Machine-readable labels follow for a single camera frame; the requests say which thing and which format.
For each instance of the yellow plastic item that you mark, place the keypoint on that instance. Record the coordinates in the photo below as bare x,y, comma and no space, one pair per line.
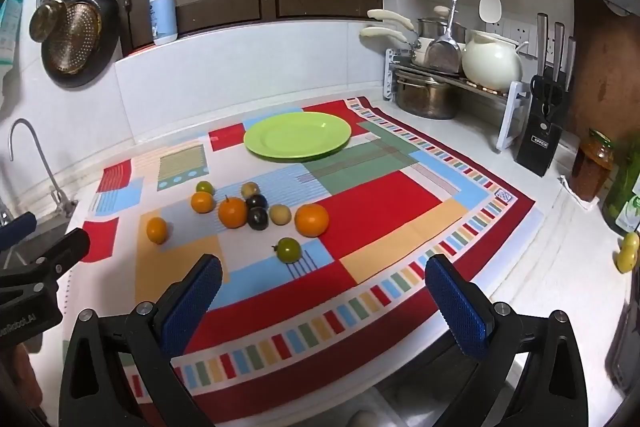
627,252

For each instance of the dark purple plum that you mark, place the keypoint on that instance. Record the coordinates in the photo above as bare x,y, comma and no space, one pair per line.
256,201
258,219

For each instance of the small gold strainer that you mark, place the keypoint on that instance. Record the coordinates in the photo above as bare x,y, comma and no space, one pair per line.
47,22

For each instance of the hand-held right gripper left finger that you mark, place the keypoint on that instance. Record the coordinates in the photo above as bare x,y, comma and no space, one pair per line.
196,294

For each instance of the black knife block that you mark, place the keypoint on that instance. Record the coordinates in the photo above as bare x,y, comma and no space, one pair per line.
542,139

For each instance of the brown wooden cutting board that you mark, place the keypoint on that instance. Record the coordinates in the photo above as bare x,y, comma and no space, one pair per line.
605,72

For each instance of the large gold colander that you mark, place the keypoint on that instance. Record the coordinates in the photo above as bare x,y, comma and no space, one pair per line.
75,34

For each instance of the small green tangerine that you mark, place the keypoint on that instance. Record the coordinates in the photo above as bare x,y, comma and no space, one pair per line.
204,187

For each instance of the black kitchen scissors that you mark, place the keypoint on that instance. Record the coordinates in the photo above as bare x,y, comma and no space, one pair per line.
547,94

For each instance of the glass jar of sauce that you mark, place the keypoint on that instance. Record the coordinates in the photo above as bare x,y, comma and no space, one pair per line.
592,167

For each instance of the orange with stem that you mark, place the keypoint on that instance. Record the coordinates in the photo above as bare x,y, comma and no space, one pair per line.
232,213

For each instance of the white wall power outlet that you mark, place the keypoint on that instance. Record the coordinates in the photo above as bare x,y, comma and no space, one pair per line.
515,29

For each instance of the colourful patchwork cloth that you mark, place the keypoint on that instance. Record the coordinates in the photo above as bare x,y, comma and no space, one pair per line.
380,202

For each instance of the white blue pump bottle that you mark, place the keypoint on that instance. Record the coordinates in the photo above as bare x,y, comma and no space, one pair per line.
163,12

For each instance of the metal skimmer scoop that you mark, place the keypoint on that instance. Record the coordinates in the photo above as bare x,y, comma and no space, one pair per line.
444,54

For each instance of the small oval orange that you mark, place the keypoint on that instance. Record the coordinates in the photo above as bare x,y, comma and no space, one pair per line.
156,229

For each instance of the large orange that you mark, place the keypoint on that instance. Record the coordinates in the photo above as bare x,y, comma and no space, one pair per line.
311,219

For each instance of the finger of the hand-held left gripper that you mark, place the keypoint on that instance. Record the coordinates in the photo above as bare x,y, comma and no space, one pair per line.
15,229
65,252

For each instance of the teal white packet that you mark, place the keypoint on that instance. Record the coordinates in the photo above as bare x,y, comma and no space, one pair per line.
10,22

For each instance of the metal faucet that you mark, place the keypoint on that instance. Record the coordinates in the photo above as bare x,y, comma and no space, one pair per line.
50,172

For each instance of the green tangerine with stem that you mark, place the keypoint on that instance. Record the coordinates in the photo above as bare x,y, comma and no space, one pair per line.
288,250

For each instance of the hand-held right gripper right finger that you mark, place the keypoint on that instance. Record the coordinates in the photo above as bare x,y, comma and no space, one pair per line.
462,307

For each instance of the green glass bottle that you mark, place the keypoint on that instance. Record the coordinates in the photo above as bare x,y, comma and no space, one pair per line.
625,187

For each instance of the white metal pot rack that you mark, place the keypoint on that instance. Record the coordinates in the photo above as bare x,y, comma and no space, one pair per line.
512,122

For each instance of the black frying pan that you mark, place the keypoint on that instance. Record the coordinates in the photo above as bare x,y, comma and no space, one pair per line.
105,14

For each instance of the large steel pot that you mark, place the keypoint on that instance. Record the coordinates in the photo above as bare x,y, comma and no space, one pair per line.
425,99

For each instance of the white ceramic pot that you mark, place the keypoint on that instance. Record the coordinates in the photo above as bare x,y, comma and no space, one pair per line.
490,59

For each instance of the small round orange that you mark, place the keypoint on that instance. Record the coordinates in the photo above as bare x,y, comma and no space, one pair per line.
202,202

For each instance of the green plate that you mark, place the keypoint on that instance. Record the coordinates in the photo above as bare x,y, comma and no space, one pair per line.
297,137

